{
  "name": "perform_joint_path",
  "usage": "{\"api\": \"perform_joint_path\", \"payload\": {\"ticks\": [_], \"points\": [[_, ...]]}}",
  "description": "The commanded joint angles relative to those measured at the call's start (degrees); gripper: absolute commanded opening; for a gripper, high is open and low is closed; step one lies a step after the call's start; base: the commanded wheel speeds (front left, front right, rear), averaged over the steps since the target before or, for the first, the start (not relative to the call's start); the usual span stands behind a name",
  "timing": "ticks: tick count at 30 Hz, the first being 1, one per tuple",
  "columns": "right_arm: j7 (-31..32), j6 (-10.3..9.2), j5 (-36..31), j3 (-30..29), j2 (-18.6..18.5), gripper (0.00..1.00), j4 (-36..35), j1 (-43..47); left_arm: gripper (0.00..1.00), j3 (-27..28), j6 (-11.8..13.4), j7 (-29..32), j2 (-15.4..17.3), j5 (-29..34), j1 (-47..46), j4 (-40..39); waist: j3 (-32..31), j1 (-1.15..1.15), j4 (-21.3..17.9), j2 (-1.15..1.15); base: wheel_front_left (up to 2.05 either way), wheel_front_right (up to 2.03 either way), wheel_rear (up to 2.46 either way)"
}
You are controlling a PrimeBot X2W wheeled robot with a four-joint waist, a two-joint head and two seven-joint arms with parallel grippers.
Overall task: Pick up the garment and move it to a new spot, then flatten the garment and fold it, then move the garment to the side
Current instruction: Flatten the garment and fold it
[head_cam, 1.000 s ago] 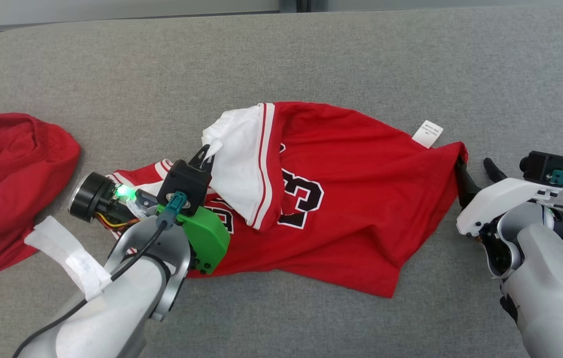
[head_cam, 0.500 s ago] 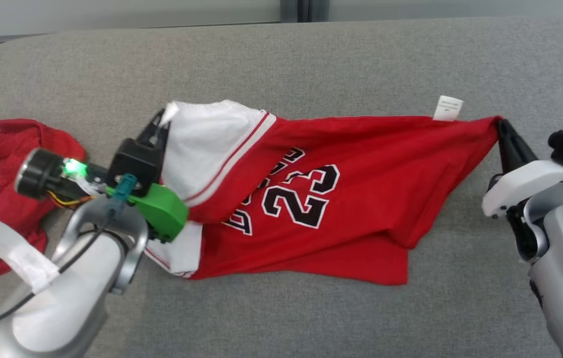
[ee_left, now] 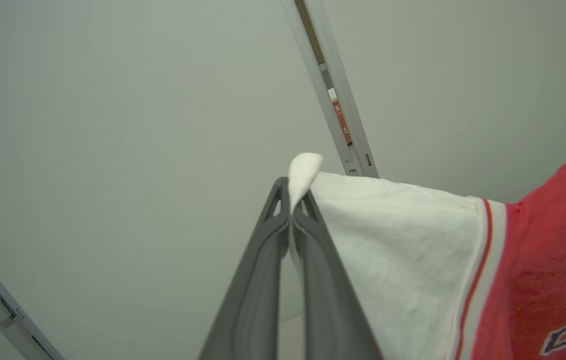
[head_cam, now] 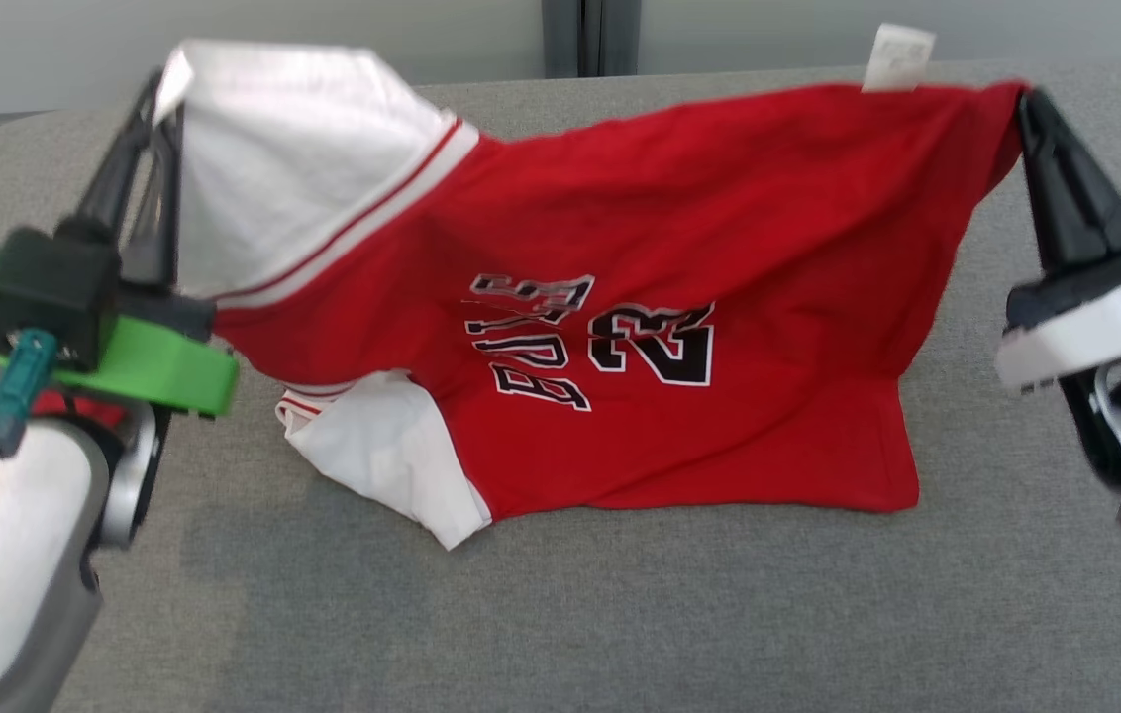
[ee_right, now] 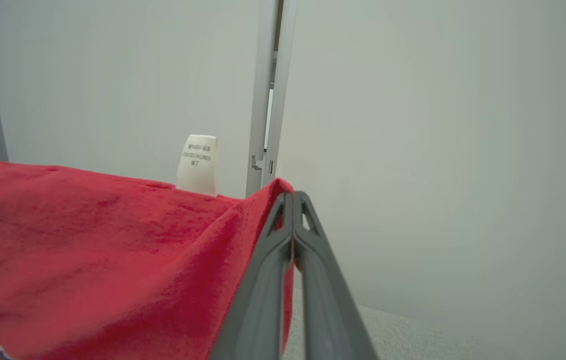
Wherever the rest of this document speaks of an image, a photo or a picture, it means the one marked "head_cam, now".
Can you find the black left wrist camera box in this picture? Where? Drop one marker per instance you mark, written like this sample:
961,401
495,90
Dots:
46,297

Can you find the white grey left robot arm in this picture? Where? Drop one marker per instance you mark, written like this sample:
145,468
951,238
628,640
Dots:
16,574

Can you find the grey partition post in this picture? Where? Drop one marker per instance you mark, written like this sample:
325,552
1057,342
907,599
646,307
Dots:
590,35

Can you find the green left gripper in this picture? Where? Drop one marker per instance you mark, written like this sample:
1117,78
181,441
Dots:
164,371

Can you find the red jersey number 23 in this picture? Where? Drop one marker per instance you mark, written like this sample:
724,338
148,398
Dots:
719,218

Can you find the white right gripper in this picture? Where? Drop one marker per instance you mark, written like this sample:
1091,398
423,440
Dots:
1105,327

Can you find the teal left camera connector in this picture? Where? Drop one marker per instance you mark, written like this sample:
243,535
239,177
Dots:
16,386

